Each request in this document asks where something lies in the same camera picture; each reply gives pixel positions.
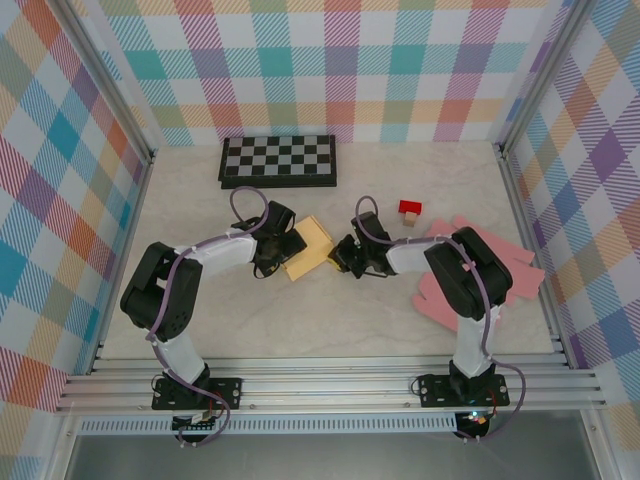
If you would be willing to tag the yellow paper box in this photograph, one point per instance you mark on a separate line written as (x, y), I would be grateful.
(310, 245)

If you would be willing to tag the small wooden cube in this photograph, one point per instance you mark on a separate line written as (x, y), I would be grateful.
(410, 219)

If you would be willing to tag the pink paper box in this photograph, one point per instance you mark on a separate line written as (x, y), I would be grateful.
(435, 295)

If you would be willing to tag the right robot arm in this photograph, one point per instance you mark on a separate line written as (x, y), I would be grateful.
(470, 270)

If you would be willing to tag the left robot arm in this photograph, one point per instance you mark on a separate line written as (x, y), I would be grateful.
(165, 300)

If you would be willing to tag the red block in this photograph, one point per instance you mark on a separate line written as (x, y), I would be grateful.
(410, 206)

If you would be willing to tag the black folding chessboard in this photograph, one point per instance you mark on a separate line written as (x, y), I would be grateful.
(277, 157)

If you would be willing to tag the small controller board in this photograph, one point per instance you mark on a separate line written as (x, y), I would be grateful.
(200, 419)
(475, 418)

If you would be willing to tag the aluminium mounting rail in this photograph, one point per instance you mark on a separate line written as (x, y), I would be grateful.
(325, 385)

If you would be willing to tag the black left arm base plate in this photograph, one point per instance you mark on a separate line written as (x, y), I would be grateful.
(227, 392)

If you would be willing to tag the aluminium side rail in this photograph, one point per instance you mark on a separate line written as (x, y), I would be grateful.
(524, 225)
(122, 260)

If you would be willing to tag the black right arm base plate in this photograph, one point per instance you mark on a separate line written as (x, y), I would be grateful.
(432, 392)

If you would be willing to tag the aluminium frame post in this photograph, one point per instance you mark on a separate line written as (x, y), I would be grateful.
(110, 82)
(537, 75)

